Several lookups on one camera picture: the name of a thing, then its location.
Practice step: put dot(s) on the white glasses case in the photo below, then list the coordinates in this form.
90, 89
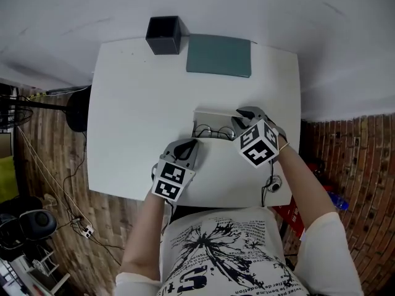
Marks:
213, 113

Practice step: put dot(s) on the grey-green notebook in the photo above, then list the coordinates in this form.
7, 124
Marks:
219, 55

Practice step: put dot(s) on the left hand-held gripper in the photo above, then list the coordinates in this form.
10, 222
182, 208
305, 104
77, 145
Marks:
169, 180

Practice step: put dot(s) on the black square pen holder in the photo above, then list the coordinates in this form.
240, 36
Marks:
163, 40

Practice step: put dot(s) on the black standing floor fan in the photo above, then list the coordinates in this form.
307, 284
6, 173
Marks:
78, 109

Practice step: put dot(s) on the red box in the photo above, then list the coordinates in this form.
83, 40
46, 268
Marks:
291, 217

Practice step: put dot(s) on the person's white printed shirt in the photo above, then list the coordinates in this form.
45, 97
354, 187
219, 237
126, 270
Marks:
228, 257

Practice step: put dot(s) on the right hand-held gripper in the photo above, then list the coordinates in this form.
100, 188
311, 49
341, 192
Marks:
257, 143

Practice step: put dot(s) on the blue-capped water bottle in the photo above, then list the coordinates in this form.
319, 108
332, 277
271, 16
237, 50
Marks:
338, 200

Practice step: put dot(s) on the white table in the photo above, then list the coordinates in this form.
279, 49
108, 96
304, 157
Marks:
139, 119

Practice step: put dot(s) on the person's left forearm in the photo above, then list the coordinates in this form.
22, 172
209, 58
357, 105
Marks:
142, 236

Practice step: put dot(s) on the black domed object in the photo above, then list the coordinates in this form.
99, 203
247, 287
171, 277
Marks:
37, 224

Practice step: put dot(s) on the white metal rack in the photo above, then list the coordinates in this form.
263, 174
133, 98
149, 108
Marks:
43, 267

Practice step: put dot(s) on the lime green sheet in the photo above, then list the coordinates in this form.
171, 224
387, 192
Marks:
7, 180

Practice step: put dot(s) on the white power strip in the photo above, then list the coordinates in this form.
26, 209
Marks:
87, 231

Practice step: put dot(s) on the person's right forearm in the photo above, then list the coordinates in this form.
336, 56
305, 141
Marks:
304, 190

